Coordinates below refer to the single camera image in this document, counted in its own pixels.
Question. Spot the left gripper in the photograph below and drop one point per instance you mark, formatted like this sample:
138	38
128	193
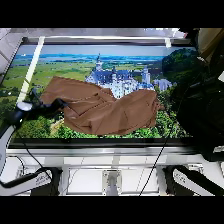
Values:
56	105

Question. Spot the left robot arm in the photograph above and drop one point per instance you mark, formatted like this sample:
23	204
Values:
6	140

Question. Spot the brown pants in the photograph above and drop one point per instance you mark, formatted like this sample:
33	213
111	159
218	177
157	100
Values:
110	113

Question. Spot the silver frame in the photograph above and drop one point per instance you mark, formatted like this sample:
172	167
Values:
111	181

